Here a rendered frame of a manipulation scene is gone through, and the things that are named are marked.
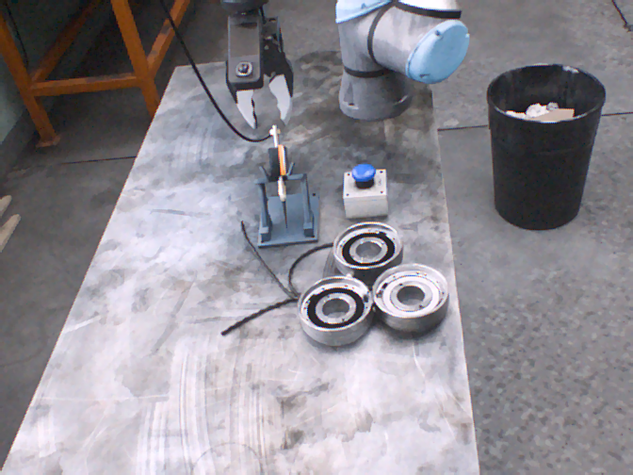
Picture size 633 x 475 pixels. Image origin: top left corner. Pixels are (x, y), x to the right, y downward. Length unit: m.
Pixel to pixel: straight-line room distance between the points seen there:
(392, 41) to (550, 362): 1.05
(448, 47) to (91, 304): 0.73
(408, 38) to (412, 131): 0.20
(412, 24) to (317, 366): 0.61
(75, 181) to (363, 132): 1.84
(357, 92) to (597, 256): 1.13
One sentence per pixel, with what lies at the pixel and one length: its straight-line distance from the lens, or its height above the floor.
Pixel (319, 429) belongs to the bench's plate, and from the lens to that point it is 0.92.
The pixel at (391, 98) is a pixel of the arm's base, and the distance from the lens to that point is 1.43.
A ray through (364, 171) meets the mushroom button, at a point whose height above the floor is 0.87.
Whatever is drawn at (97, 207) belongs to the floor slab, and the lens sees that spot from 2.85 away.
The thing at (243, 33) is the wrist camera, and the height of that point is 1.14.
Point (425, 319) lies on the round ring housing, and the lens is 0.98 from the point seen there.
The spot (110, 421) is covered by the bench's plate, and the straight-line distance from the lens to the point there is 1.01.
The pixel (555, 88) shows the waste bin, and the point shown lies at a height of 0.35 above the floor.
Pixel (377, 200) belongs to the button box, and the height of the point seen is 0.83.
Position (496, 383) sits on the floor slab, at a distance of 1.96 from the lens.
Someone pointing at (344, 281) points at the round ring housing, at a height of 0.83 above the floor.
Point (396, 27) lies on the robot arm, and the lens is 1.30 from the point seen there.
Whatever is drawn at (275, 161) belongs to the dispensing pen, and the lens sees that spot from 1.14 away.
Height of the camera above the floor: 1.56
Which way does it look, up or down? 40 degrees down
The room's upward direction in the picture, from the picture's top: 11 degrees counter-clockwise
